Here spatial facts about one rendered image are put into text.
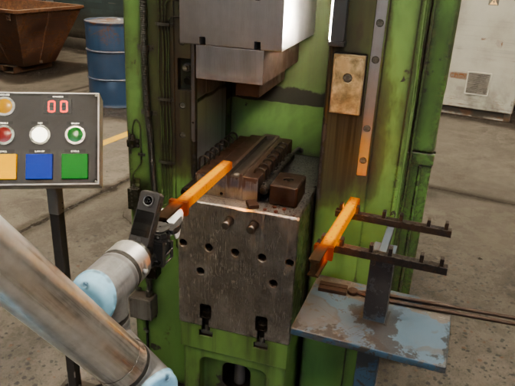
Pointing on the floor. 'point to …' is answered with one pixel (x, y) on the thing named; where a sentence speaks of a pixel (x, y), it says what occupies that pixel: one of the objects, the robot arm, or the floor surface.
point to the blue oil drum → (106, 60)
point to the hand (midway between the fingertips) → (175, 208)
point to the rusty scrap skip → (33, 33)
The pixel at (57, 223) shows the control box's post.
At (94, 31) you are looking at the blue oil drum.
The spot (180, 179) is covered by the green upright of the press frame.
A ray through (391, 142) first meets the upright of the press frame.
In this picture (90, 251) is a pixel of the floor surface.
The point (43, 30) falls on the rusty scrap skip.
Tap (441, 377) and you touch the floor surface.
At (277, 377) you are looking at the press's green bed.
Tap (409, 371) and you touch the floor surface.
